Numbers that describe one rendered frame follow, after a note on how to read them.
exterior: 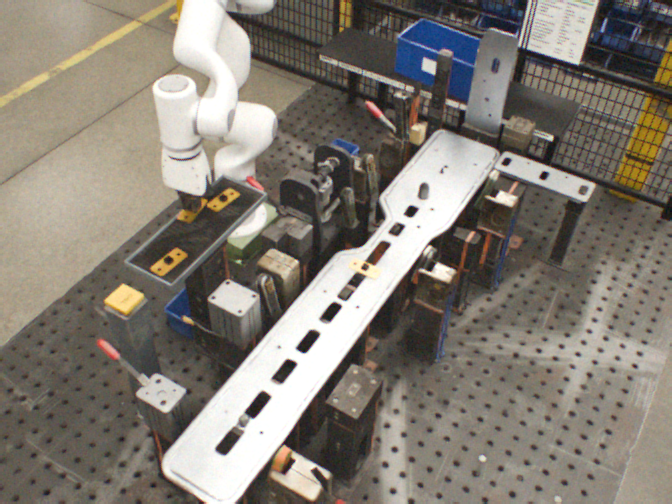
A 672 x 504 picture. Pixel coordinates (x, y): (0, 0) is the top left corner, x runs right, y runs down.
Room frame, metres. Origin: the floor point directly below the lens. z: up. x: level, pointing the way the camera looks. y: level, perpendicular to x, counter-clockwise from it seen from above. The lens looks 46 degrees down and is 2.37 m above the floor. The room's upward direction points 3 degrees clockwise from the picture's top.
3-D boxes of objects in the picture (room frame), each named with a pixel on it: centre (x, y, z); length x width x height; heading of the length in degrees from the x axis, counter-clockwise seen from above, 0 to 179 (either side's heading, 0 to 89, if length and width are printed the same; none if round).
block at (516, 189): (1.66, -0.49, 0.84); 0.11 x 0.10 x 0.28; 61
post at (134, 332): (1.01, 0.46, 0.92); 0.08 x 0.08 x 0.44; 61
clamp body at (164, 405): (0.84, 0.36, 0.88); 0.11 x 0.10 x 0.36; 61
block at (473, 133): (1.91, -0.43, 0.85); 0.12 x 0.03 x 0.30; 61
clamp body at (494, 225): (1.53, -0.44, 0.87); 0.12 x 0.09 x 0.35; 61
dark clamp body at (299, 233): (1.34, 0.12, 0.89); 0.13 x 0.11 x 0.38; 61
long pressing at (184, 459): (1.25, -0.06, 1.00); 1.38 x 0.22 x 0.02; 151
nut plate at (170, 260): (1.12, 0.39, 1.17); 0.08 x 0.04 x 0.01; 146
